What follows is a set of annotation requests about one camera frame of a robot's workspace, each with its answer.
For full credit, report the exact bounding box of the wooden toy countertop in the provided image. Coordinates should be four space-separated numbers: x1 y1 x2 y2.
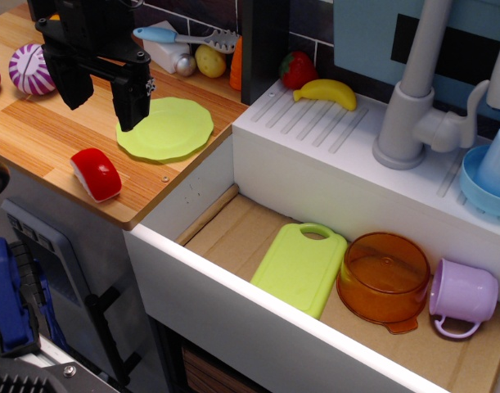
0 2 250 231

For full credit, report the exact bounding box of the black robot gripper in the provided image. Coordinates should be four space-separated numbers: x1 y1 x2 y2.
30 1 155 132

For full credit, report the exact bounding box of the white toy bottle silver cap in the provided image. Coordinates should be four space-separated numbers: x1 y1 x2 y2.
143 40 196 77

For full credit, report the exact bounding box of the purple toy mug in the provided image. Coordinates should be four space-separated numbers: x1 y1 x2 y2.
429 259 499 340

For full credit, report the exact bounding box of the white toy sink unit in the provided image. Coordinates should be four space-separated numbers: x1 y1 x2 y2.
124 85 500 392

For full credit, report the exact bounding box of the blue clamp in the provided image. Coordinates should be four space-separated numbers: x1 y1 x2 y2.
0 237 69 358

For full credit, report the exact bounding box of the red toy strawberry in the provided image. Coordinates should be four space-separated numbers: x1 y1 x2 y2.
279 51 319 90

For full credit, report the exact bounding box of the orange toy carrot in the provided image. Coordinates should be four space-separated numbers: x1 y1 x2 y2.
229 37 243 91

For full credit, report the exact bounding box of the blue toy bowl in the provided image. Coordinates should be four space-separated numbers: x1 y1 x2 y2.
460 145 500 217

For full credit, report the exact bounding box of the yellow toy potato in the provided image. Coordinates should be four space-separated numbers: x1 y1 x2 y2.
195 45 227 79

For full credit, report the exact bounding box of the orange transparent toy pot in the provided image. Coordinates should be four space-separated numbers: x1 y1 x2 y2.
336 232 430 334

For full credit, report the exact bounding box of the red toy sushi piece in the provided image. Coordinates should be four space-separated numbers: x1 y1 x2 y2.
70 147 122 203

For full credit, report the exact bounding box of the green toy cutting board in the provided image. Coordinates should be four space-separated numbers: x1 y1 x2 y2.
250 223 348 319

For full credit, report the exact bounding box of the light green toy plate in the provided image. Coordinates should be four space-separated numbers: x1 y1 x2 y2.
116 97 214 161

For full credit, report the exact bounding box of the grey toy faucet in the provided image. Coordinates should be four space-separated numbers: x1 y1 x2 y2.
372 1 489 170

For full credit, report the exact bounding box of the grey toy oven door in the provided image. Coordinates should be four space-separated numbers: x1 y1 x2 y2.
2 198 164 392

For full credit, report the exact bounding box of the blue handled pasta spoon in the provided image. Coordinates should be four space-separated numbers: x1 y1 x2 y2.
133 27 239 54

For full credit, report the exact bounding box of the yellow toy banana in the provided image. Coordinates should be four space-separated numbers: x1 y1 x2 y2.
293 79 357 111

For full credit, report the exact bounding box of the purple white striped toy ball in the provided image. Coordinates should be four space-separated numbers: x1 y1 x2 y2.
8 43 56 96

